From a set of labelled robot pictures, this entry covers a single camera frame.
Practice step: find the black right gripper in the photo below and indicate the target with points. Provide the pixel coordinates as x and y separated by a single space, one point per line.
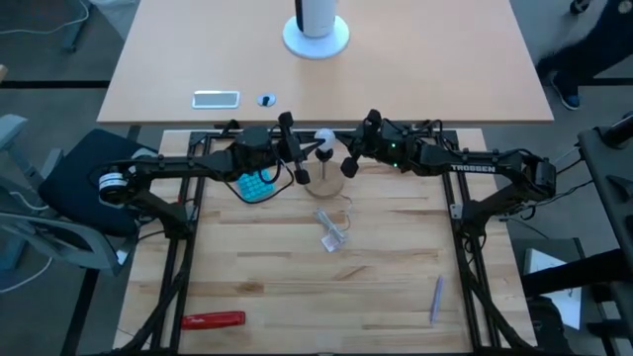
378 143

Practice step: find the white smartphone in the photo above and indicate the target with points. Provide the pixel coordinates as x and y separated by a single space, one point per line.
216 99

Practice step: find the purple pen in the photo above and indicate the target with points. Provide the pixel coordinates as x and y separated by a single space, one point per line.
435 301

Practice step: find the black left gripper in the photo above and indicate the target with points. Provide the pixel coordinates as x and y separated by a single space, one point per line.
284 148

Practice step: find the white paper sheet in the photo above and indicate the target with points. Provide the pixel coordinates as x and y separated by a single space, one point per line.
549 262

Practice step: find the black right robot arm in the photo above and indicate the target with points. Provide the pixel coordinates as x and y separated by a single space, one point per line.
475 165

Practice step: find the wooden base lamp black socket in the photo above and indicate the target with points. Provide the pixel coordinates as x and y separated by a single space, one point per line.
324 185

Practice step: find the white lightbulb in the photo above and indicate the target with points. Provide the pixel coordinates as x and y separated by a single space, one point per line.
326 136

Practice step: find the white cylindrical base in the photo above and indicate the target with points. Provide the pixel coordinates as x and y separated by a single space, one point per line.
316 20

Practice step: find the person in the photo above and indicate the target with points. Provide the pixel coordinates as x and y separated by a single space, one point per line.
593 49

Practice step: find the black equipment cart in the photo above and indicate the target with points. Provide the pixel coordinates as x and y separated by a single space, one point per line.
608 163

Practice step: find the black aluminium table frame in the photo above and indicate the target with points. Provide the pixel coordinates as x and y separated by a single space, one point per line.
199 135

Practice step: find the red marker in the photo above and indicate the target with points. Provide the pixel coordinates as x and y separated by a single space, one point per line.
212 320

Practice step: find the teal flat dish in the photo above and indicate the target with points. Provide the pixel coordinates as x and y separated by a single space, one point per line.
254 188

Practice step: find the black chair caster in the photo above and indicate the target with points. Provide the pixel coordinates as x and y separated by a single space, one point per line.
578 6

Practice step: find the dark blue office chair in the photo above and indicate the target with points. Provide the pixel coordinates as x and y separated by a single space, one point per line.
79 163

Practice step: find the beige desk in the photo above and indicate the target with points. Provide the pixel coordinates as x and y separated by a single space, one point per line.
420 59

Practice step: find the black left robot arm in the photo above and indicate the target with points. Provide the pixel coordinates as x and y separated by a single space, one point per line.
188 165

